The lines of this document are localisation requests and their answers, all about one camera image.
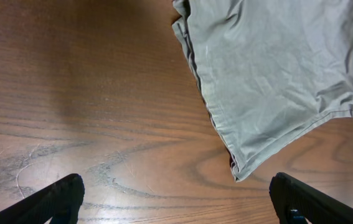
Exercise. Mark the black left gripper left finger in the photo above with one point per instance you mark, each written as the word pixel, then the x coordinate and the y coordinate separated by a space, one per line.
pixel 57 203

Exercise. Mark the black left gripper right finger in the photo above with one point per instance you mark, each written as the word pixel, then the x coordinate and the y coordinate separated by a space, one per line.
pixel 296 202

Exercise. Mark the grey-green shorts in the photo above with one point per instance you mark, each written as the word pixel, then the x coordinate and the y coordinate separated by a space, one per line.
pixel 269 71

